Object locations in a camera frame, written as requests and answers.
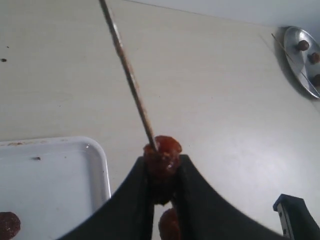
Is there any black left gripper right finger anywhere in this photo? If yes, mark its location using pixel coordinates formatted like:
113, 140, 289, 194
173, 154, 283, 240

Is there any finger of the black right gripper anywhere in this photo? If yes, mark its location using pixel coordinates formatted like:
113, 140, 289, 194
272, 194, 320, 240

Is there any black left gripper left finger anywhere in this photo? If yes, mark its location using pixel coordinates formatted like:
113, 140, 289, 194
60, 156, 154, 240

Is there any thin metal skewer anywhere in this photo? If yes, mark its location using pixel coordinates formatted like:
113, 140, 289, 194
99, 0, 158, 151

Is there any white rectangular tray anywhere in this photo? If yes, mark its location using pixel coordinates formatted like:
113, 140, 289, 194
0, 136, 111, 240

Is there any round metal plate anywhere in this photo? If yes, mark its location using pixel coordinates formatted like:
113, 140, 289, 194
283, 26, 320, 99

